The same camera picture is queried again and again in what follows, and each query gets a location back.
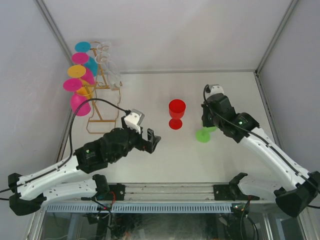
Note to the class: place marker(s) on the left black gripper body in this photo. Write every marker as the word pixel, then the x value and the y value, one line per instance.
pixel 137 142

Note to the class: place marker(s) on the red plastic wine glass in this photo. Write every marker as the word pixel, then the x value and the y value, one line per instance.
pixel 177 109

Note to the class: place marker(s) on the green plastic wine glass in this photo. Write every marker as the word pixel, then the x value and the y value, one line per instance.
pixel 203 135

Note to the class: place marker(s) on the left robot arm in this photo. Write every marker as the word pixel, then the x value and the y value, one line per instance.
pixel 76 177

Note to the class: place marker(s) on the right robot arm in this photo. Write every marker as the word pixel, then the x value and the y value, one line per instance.
pixel 294 188

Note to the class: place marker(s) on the front clear wine glass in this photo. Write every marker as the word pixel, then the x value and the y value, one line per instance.
pixel 109 70

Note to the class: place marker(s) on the clear wine glass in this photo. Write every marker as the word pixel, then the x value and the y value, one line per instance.
pixel 106 48
pixel 109 70

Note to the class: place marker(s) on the front magenta wine glass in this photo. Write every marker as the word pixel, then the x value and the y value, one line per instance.
pixel 77 97

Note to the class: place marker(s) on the magenta wine glass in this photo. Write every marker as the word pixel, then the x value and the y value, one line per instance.
pixel 80 58
pixel 77 97

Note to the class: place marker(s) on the orange plastic wine glass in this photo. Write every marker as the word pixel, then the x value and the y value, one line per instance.
pixel 76 71

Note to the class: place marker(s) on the rear clear wine glass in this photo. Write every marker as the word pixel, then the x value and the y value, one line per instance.
pixel 106 48

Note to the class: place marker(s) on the rear magenta wine glass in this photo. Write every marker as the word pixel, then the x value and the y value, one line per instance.
pixel 80 58

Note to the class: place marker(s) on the cyan plastic wine glass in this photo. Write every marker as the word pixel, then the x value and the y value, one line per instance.
pixel 84 47

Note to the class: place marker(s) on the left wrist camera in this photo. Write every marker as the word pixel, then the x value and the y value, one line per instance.
pixel 134 119

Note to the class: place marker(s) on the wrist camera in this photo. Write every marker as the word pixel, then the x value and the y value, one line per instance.
pixel 134 119
pixel 215 89

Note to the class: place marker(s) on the aluminium mounting rail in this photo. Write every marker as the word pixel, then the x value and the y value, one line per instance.
pixel 198 192

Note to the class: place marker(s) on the gold wire glass rack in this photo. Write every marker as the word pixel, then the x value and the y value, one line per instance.
pixel 98 122

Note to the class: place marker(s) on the left black base bracket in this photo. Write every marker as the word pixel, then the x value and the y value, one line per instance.
pixel 116 192

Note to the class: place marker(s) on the black base bracket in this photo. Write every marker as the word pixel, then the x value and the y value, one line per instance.
pixel 116 192
pixel 222 192

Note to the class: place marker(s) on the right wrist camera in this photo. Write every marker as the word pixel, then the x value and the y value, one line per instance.
pixel 215 89

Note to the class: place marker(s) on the blue slotted cable duct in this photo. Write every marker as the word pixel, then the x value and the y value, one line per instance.
pixel 141 208

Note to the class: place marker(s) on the right black base bracket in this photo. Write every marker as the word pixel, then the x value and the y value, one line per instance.
pixel 222 192

